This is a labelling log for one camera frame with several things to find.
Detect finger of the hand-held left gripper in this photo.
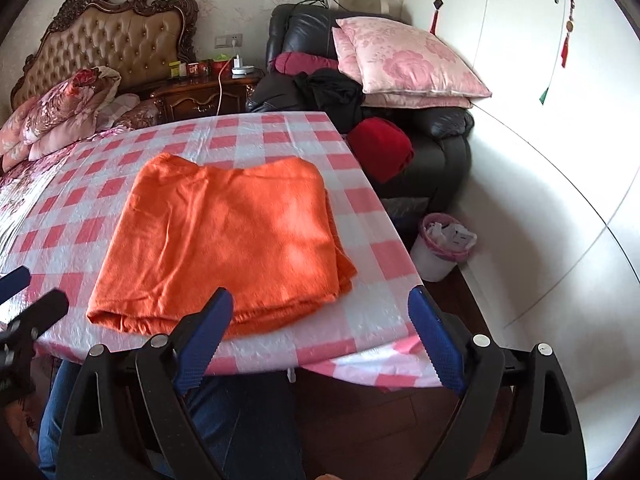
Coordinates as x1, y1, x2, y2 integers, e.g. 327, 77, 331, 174
0, 266, 31, 306
0, 289, 70, 347

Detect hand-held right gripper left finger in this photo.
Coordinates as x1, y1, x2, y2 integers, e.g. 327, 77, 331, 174
59, 287, 235, 480

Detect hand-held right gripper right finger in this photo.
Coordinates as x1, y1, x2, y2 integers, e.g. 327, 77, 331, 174
407, 285, 587, 480

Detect orange pants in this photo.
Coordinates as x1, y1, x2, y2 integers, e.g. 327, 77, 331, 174
86, 154, 358, 338

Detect person's jeans legs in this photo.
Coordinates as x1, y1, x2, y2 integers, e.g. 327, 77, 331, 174
37, 360, 307, 480

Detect white bin with pink liner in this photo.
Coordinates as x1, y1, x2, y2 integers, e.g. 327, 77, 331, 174
410, 212, 478, 283

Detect floral bed sheet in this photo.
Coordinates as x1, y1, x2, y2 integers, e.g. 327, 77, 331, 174
0, 127, 136, 256

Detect black leather armchair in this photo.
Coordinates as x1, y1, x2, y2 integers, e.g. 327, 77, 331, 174
246, 3, 475, 233

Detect white wardrobe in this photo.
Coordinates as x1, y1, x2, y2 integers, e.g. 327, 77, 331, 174
402, 0, 640, 480

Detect red folded cloth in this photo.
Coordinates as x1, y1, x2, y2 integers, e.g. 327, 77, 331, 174
346, 117, 415, 184

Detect pink checkered tablecloth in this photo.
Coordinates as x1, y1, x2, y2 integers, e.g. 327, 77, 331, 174
0, 111, 446, 393

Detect carved wooden nightstand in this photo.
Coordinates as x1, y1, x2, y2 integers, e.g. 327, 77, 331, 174
120, 67, 266, 123

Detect tufted carved wooden headboard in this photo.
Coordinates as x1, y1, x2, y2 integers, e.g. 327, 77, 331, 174
10, 0, 200, 111

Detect black crumpled cloth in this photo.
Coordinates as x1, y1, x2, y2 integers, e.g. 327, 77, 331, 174
292, 67, 366, 133

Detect large pink floral pillow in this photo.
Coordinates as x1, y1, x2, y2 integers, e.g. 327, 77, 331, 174
335, 16, 493, 99

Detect small pink floral pillow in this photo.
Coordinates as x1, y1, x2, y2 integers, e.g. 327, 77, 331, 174
331, 27, 473, 110

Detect maroon bolster cushion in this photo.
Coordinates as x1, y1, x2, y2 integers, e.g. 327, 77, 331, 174
269, 51, 341, 77

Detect red tassel pendant ornament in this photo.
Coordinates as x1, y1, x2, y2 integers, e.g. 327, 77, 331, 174
559, 0, 577, 69

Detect red knot ornament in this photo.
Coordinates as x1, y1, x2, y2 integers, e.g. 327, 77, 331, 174
429, 0, 447, 36

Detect white charging cable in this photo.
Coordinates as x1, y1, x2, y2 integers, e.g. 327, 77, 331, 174
216, 57, 237, 116

